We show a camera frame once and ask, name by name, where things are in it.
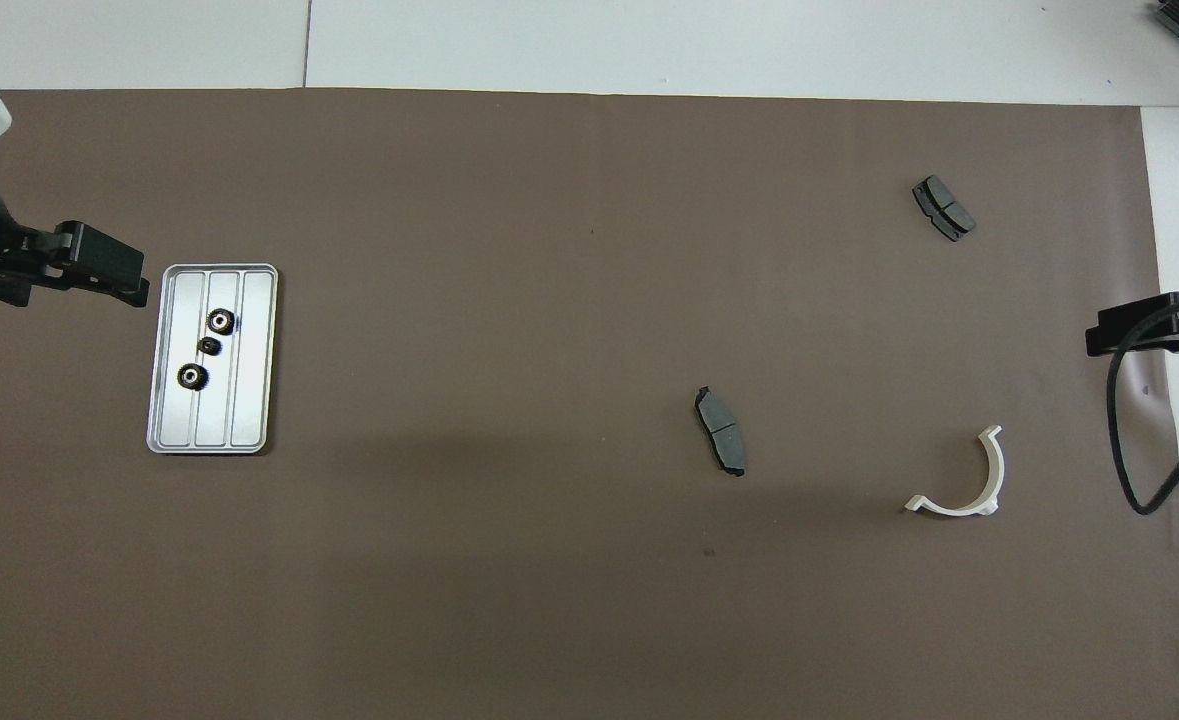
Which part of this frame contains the white curved plastic bracket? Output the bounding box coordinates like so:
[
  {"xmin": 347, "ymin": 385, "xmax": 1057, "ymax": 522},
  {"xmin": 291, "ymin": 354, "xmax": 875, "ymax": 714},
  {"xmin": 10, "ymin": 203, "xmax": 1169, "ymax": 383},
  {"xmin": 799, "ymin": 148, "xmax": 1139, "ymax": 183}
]
[{"xmin": 904, "ymin": 424, "xmax": 1006, "ymax": 519}]

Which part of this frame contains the grey brake pad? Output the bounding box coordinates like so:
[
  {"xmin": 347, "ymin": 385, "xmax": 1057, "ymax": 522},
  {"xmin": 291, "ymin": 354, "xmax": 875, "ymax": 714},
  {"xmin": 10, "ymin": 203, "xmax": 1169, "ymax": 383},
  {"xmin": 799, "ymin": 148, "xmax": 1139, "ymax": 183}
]
[
  {"xmin": 694, "ymin": 386, "xmax": 749, "ymax": 478},
  {"xmin": 912, "ymin": 175, "xmax": 978, "ymax": 243}
]

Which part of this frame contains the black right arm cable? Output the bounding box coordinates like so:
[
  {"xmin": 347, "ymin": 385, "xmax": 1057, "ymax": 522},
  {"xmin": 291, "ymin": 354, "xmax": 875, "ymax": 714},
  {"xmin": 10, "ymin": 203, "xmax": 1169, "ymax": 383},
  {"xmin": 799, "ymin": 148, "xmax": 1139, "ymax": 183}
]
[{"xmin": 1107, "ymin": 300, "xmax": 1179, "ymax": 516}]

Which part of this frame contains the brown table mat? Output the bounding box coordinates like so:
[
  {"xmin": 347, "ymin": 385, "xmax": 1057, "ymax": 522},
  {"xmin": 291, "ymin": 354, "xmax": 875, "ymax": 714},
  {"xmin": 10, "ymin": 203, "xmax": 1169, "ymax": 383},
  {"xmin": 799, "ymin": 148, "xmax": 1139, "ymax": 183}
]
[{"xmin": 0, "ymin": 88, "xmax": 1179, "ymax": 720}]

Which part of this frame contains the silver metal tray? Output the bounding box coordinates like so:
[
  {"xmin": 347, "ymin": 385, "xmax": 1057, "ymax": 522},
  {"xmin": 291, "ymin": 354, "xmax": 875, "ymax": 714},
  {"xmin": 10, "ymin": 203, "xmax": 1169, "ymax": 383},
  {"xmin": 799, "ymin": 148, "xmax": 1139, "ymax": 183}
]
[{"xmin": 146, "ymin": 263, "xmax": 280, "ymax": 456}]

